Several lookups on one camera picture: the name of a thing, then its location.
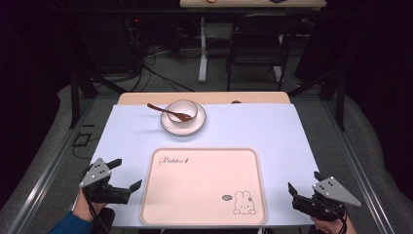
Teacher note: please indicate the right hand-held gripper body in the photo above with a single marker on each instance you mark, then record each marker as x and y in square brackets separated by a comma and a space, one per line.
[328, 198]

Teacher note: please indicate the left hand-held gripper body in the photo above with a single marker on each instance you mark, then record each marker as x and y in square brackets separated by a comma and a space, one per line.
[97, 175]

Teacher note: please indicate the person's right hand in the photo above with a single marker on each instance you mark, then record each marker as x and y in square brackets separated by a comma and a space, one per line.
[329, 228]

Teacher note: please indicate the person's left hand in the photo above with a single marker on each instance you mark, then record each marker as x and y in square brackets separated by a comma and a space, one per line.
[85, 208]

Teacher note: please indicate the pale blue table mat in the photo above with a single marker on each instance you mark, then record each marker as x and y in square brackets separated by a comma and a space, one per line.
[276, 136]

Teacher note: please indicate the pink tray with rabbit print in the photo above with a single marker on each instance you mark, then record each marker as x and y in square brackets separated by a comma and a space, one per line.
[203, 188]

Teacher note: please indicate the brown wooden spoon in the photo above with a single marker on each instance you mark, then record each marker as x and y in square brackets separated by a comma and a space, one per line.
[165, 111]

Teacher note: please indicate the white plate with dark rim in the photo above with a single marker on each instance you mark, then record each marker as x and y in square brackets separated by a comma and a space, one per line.
[181, 128]

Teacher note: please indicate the black metal stand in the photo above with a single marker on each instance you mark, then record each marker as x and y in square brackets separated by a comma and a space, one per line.
[339, 97]
[76, 94]

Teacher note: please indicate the white bowl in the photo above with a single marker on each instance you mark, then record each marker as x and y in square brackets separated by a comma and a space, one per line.
[182, 109]

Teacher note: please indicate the white desk leg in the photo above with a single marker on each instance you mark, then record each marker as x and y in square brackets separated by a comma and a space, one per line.
[203, 48]
[277, 72]

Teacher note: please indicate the wooden table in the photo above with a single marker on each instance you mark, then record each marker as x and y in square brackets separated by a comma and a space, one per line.
[214, 97]

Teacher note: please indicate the dark cabinet with red light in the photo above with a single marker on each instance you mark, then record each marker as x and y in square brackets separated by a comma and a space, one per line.
[107, 42]

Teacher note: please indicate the black chair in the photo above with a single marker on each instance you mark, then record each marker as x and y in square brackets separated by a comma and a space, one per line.
[256, 45]

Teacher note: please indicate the black rectangular floor frame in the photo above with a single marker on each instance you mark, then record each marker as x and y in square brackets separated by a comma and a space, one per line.
[81, 139]

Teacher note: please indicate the grey aluminium floor rail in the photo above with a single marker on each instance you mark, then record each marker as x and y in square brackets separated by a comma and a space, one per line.
[360, 169]
[42, 182]

